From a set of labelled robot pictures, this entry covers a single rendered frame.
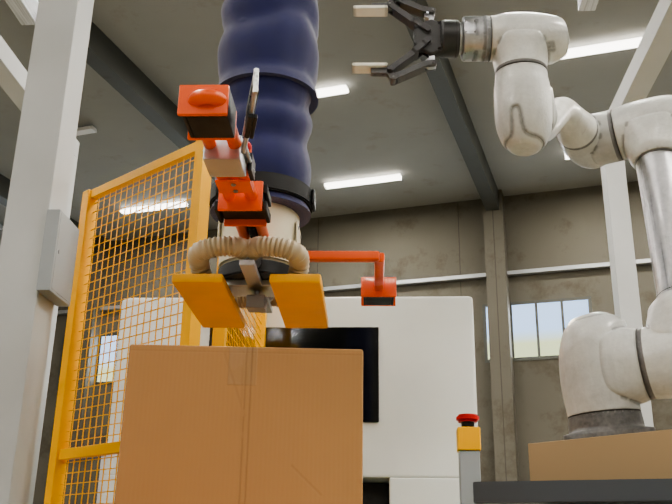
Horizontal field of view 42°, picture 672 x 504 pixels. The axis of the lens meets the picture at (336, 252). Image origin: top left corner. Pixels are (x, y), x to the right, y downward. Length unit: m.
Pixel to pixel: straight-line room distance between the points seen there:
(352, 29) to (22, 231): 7.21
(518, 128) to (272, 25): 0.63
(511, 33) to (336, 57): 8.79
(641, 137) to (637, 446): 0.75
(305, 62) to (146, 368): 0.84
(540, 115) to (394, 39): 8.55
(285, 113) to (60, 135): 1.61
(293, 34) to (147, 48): 8.67
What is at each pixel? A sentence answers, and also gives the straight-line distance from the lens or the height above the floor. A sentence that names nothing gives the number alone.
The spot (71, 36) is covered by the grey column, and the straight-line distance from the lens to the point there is 3.59.
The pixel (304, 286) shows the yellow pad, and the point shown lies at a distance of 1.70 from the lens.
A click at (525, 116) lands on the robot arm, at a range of 1.70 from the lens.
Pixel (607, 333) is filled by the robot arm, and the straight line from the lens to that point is 1.94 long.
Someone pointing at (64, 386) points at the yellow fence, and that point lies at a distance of 3.63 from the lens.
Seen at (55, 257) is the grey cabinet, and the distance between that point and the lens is 3.17.
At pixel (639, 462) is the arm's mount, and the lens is 1.84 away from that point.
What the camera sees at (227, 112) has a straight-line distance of 1.30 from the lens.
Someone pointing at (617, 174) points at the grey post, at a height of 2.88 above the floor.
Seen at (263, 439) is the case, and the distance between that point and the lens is 1.48.
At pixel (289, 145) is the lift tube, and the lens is 1.89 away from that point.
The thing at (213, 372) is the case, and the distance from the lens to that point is 1.51.
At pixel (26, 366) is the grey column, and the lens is 3.11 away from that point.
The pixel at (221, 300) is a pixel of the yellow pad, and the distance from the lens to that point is 1.81.
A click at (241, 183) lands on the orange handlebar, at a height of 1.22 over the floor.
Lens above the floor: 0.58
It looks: 20 degrees up
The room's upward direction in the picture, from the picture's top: 1 degrees clockwise
